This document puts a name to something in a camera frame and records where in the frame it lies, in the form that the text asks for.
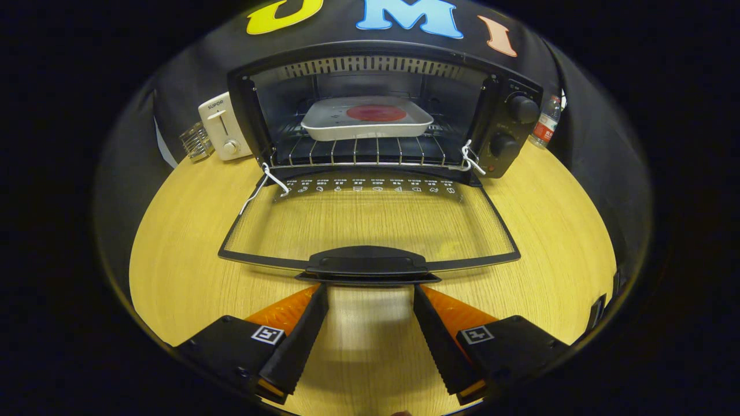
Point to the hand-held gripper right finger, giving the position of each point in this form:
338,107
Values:
442,352

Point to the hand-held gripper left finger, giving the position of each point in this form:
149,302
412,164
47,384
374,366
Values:
298,346

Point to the black toaster oven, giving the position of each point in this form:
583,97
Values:
370,263

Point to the white square plate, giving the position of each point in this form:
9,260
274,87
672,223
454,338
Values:
329,124

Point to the pink ham slice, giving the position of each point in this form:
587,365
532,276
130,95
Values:
376,113

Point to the white toaster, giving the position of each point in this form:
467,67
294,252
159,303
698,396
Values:
222,124

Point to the small black object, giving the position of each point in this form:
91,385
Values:
598,312

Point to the red label water bottle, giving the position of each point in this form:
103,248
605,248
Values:
544,128

